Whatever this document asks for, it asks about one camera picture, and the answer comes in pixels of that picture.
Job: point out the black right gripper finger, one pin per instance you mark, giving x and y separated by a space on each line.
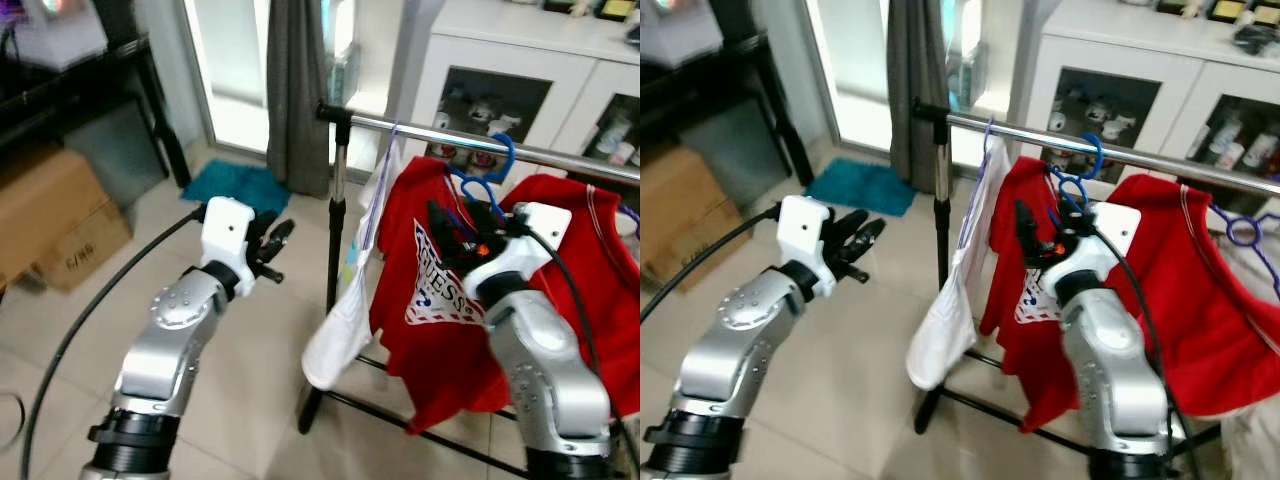
438 225
485 216
1070 218
1025 225

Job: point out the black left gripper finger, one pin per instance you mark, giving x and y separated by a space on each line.
868 238
260 225
848 225
280 237

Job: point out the blue plastic clothes hanger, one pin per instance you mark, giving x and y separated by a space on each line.
1099 158
512 158

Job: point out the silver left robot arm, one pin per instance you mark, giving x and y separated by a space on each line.
730 360
160 350

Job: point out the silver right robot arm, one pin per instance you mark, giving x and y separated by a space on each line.
1115 370
545 370

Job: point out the thin lilac clothes hanger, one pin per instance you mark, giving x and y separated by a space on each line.
392 135
989 135

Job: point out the purple plastic clothes hanger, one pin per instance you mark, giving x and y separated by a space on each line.
1222 212
628 213

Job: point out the red T-shirt with white print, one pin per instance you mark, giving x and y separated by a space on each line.
1005 250
400 260

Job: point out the teal floor mat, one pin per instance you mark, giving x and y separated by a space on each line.
235 187
860 187

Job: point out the metal clothes rack black stand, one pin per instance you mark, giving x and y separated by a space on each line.
1040 135
420 131

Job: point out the hung red garment white seams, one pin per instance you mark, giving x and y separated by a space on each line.
600 290
1210 310

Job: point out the grey storage box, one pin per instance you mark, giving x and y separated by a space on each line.
115 150
740 145

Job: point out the dark grey curtain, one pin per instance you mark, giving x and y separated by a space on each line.
298 90
918 90

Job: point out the bright glass door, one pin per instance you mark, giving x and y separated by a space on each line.
850 70
230 70

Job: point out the large brown cardboard box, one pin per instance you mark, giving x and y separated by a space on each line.
55 215
685 215

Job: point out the white cabinet with glass doors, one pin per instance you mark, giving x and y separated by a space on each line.
1130 45
520 45

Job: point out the black metal shelf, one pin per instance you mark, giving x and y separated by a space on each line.
60 95
700 80

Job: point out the white box appliance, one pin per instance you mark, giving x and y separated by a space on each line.
60 40
680 40

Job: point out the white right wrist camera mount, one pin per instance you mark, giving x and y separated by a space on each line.
1115 225
500 265

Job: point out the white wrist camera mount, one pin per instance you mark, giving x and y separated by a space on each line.
803 235
1115 225
225 235
500 265

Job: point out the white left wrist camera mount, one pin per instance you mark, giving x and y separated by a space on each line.
225 235
803 235

